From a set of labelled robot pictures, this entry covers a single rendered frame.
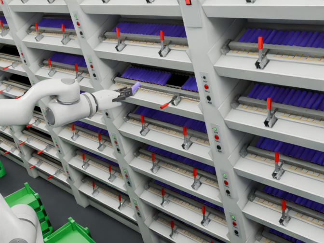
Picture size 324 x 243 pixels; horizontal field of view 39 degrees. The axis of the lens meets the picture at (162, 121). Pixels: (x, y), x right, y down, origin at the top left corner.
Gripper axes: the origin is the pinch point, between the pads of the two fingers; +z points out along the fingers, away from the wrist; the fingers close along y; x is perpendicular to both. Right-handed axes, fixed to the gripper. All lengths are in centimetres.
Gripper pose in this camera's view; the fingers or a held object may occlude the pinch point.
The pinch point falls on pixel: (125, 92)
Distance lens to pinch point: 173.4
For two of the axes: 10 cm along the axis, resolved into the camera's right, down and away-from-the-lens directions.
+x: -1.0, -9.4, -3.3
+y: 6.7, 1.9, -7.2
